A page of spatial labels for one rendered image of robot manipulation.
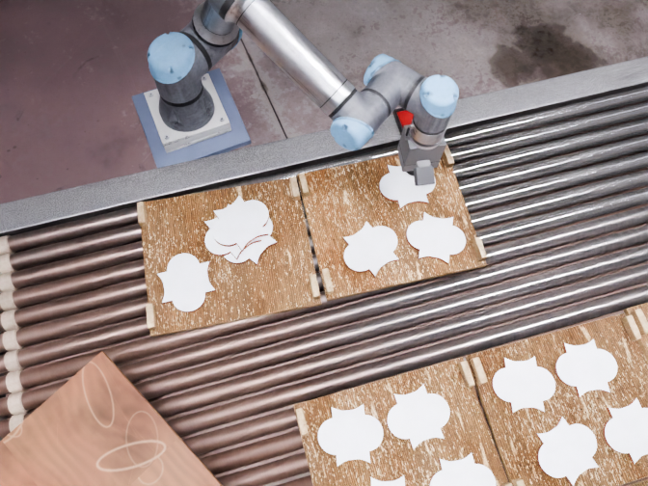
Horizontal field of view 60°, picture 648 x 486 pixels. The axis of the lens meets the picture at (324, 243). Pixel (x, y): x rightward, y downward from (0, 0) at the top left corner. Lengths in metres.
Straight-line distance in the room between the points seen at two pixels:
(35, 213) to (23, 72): 1.61
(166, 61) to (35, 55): 1.78
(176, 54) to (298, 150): 0.39
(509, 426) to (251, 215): 0.77
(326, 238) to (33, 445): 0.78
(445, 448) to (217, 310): 0.61
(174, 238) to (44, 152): 1.49
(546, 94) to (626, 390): 0.83
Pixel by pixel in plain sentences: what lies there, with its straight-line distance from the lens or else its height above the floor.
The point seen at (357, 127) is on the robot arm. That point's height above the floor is 1.33.
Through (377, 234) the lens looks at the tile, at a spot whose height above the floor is 0.95.
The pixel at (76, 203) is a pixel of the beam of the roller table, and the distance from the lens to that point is 1.59.
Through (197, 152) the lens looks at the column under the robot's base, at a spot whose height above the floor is 0.87.
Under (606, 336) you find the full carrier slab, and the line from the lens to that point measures 1.51.
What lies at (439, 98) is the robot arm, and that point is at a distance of 1.13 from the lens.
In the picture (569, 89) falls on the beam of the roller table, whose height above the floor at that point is 0.92.
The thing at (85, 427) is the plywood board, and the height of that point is 1.04.
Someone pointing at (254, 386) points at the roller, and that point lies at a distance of 1.34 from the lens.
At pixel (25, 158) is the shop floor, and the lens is 2.88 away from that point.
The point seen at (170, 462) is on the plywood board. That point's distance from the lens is 1.24.
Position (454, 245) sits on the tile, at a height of 0.95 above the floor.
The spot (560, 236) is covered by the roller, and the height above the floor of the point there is 0.92.
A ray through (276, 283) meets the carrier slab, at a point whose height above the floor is 0.94.
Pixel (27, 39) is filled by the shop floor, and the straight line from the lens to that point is 3.28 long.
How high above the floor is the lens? 2.24
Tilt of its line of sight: 69 degrees down
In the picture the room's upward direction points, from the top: 4 degrees clockwise
